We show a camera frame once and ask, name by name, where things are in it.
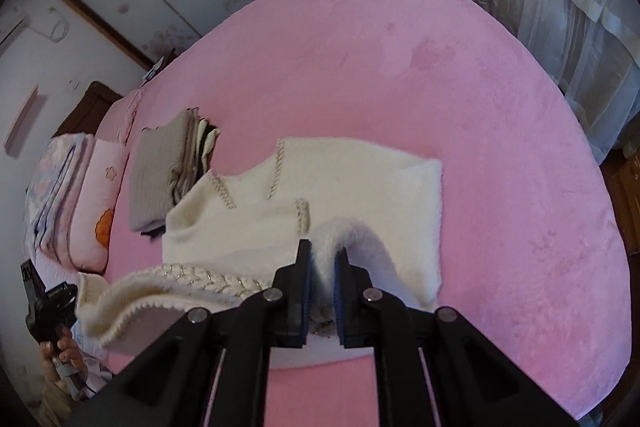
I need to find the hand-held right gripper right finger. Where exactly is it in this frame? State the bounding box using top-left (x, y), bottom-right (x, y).
top-left (334, 251), bottom-right (581, 427)

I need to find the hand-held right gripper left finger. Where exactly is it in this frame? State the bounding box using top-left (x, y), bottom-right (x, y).
top-left (65, 239), bottom-right (313, 427)

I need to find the white fluffy braid-trimmed cardigan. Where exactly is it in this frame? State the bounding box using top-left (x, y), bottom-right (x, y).
top-left (75, 137), bottom-right (445, 350)

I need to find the person's left forearm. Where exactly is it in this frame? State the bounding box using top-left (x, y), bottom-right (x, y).
top-left (37, 374), bottom-right (88, 427)

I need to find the person's left hand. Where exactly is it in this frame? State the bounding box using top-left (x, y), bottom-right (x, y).
top-left (40, 326), bottom-right (88, 390)

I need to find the floral folded quilt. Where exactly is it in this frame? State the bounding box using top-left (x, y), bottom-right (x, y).
top-left (25, 133), bottom-right (96, 258)

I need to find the pink pillow with flowers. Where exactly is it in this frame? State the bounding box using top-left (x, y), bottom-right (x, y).
top-left (65, 138), bottom-right (126, 273)

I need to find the grey folded knit sweater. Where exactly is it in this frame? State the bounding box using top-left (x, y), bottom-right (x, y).
top-left (129, 108), bottom-right (201, 232)

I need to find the cream folded garment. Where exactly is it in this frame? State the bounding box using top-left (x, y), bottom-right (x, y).
top-left (197, 119), bottom-right (223, 172)

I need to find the dark wooden headboard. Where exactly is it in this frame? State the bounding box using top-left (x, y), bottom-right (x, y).
top-left (52, 81), bottom-right (123, 138)

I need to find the pink striped bed sheet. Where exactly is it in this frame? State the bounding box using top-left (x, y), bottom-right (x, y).
top-left (117, 89), bottom-right (146, 142)

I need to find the pink plush bed blanket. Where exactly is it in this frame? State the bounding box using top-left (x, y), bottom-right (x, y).
top-left (102, 0), bottom-right (632, 427)

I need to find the small printed packet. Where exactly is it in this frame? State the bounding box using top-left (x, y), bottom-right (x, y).
top-left (142, 57), bottom-right (166, 82)

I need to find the wooden drawer cabinet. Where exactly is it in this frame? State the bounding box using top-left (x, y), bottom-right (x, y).
top-left (602, 147), bottom-right (640, 228)

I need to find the lace-covered furniture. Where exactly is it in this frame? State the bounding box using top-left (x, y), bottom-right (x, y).
top-left (422, 0), bottom-right (640, 165)

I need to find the pink wall shelf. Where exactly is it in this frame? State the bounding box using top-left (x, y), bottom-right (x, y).
top-left (4, 84), bottom-right (40, 155)

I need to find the white wall air conditioner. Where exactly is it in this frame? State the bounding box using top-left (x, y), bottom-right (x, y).
top-left (0, 18), bottom-right (31, 52)

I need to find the looped wall cable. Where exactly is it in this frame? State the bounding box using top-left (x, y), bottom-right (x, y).
top-left (32, 7), bottom-right (71, 42)

